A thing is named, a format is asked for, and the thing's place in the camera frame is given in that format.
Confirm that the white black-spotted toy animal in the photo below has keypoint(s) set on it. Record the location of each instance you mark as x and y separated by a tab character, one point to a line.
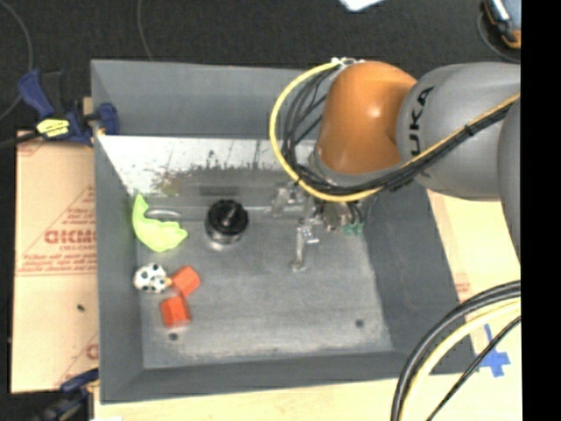
149	277

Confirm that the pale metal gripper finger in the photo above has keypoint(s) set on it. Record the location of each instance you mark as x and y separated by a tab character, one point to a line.
281	202
300	252

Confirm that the lime green cloth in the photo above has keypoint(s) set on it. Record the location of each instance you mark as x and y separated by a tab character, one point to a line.
157	235

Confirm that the grey metal bin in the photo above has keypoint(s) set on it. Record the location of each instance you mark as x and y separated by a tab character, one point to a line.
280	305

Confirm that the orange-red block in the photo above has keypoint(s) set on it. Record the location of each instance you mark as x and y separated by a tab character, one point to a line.
175	311
186	280

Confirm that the brown cardboard board red print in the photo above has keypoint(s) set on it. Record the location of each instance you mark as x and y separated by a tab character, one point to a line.
54	279

